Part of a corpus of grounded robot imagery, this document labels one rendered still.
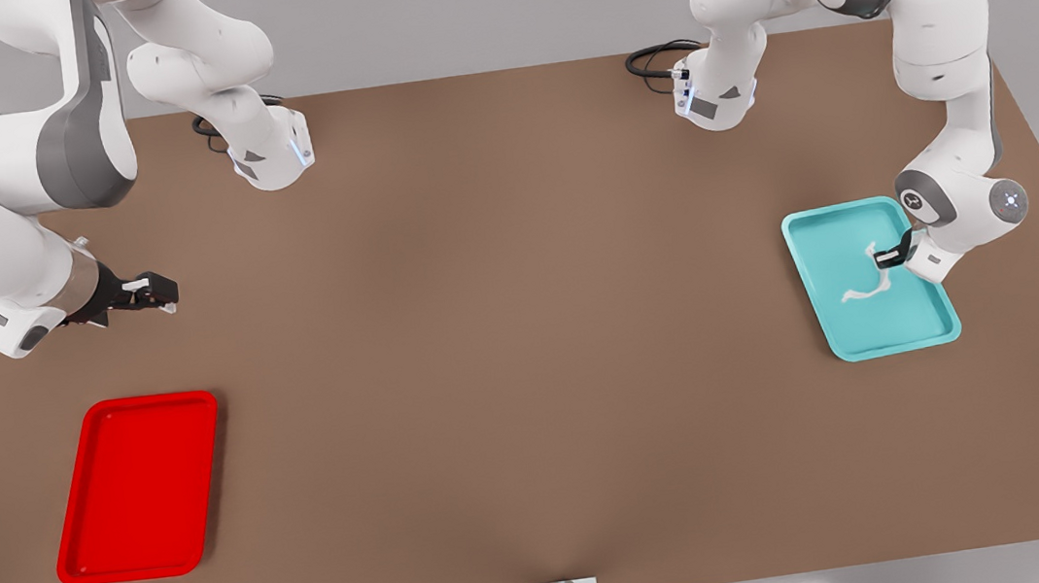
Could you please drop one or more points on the white drainage pipe clamp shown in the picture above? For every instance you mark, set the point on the white drainage pipe clamp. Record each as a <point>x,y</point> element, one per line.
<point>869,284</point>

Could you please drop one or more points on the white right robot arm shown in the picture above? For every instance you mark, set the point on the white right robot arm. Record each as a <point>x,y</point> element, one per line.
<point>25,162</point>

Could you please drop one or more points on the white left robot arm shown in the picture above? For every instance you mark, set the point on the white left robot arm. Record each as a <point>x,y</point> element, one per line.
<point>934,19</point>

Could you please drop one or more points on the turquoise rectangular tray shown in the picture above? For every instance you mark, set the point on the turquoise rectangular tray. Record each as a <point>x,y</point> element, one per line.
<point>870,279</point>

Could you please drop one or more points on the red rectangular tray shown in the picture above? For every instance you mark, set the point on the red rectangular tray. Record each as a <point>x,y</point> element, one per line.
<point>139,488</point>

